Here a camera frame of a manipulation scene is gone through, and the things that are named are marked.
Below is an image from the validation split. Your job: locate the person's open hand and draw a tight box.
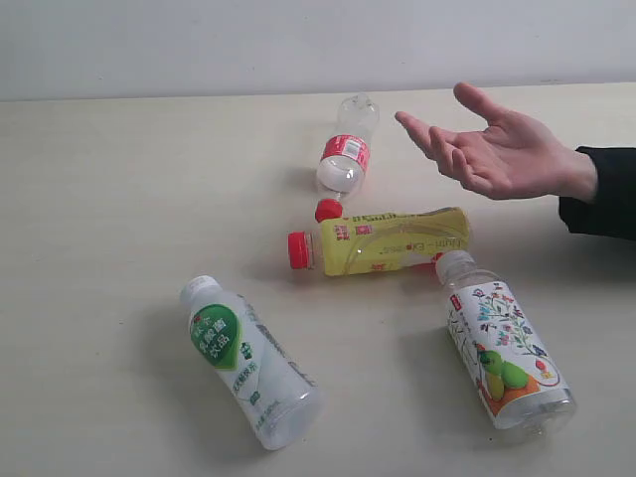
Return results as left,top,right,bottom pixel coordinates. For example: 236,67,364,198
396,82,598,204

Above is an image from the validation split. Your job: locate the yellow label bottle red cap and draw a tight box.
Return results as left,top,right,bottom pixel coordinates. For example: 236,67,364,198
287,208,471,277

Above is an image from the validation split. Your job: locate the floral label clear bottle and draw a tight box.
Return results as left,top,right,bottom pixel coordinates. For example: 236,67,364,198
435,250,576,440

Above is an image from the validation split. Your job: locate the green label white bottle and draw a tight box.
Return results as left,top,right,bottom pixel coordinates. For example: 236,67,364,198
180,275,323,450

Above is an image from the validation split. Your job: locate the clear bottle red label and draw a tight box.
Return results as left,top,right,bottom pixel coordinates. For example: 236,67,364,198
314,93,380,223

